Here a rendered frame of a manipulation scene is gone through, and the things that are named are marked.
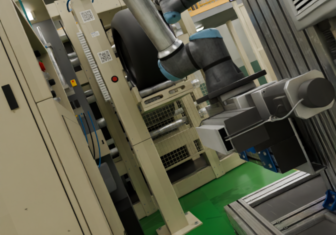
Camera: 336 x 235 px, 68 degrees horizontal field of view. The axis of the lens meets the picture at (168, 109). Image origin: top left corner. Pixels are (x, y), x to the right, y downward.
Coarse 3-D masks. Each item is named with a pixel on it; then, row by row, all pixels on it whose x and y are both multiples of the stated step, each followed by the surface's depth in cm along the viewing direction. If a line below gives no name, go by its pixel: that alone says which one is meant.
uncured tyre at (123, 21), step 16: (128, 16) 151; (112, 32) 176; (128, 32) 148; (144, 32) 148; (128, 48) 151; (144, 48) 147; (128, 64) 201; (144, 64) 150; (144, 80) 158; (160, 80) 162
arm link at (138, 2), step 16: (128, 0) 87; (144, 0) 88; (144, 16) 89; (160, 16) 92; (160, 32) 92; (160, 48) 96; (176, 48) 95; (160, 64) 100; (176, 64) 97; (192, 64) 96; (176, 80) 104
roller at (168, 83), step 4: (168, 80) 162; (180, 80) 165; (156, 84) 160; (160, 84) 160; (164, 84) 161; (168, 84) 162; (172, 84) 164; (148, 88) 158; (152, 88) 159; (156, 88) 159; (160, 88) 161; (140, 92) 157; (144, 92) 157; (148, 92) 158; (152, 92) 160
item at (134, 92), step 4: (132, 88) 152; (136, 88) 152; (132, 92) 157; (136, 92) 152; (132, 96) 163; (136, 96) 152; (140, 96) 153; (136, 100) 155; (140, 100) 152; (136, 104) 162
